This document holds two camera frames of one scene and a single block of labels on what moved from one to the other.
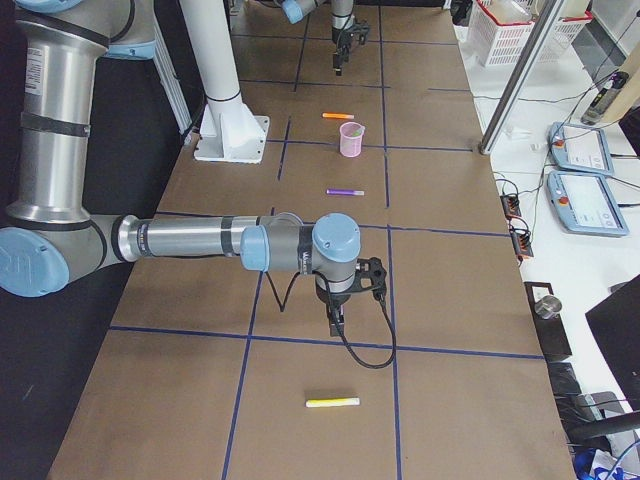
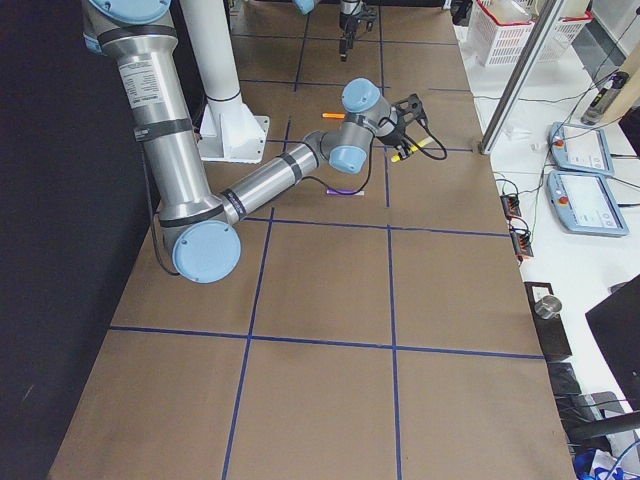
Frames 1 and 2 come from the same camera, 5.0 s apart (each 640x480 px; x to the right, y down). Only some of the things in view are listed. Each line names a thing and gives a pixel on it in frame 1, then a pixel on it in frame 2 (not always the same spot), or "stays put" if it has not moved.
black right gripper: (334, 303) -> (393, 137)
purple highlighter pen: (345, 192) stays put
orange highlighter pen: (338, 115) stays put
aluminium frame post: (547, 15) stays put
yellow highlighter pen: (313, 403) -> (421, 143)
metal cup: (548, 307) stays put
